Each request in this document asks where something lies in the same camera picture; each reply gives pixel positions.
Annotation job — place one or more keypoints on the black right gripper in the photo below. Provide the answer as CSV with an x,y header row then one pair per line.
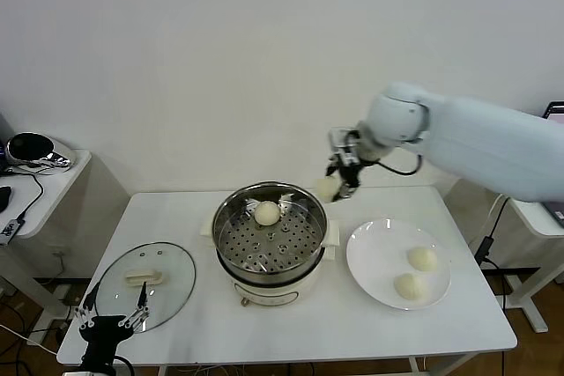
x,y
356,159

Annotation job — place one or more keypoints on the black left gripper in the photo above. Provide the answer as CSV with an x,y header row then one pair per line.
x,y
103,329

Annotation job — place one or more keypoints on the white steamed baozi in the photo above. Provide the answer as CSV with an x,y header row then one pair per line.
x,y
423,258
266,213
327,189
410,285

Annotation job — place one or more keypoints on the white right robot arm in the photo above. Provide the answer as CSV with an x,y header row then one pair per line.
x,y
484,138

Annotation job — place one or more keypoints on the perforated steel steamer basket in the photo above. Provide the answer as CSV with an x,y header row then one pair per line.
x,y
282,244

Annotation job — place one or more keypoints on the glass pot lid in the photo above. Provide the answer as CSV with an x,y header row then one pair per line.
x,y
172,279

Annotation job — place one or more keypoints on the white round plate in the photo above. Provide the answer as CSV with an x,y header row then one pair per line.
x,y
379,252

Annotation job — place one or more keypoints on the white electric cooking pot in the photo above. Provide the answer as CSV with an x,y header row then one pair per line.
x,y
273,294

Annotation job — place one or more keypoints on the black computer mouse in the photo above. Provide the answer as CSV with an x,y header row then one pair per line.
x,y
4,197

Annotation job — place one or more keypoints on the shiny chrome helmet-shaped device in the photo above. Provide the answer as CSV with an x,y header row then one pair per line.
x,y
31,149

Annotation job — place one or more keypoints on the white side table with sticker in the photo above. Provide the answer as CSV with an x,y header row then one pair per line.
x,y
529,217

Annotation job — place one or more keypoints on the black open laptop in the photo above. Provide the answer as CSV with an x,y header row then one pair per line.
x,y
2,138

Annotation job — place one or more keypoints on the dark grey open laptop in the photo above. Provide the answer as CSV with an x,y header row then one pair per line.
x,y
556,109

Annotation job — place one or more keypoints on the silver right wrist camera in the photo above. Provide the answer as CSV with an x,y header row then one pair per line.
x,y
339,138

